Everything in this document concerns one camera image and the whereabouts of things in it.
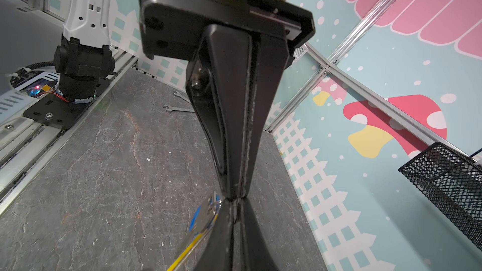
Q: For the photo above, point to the black mesh wall basket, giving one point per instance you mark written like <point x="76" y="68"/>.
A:
<point x="451" y="181"/>

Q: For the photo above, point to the white slotted cable duct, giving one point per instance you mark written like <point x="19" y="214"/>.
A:
<point x="14" y="100"/>

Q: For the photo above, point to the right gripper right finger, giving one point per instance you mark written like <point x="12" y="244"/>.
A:
<point x="254" y="252"/>

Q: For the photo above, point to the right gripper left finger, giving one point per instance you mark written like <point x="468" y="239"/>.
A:
<point x="218" y="254"/>

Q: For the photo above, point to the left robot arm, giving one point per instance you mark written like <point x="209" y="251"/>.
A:
<point x="84" y="59"/>

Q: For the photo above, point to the metal curved keyring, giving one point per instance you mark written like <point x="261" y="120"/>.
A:
<point x="199" y="227"/>

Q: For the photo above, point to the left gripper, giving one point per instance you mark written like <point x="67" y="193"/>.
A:
<point x="217" y="35"/>

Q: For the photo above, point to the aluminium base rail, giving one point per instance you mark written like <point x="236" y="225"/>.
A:
<point x="27" y="153"/>

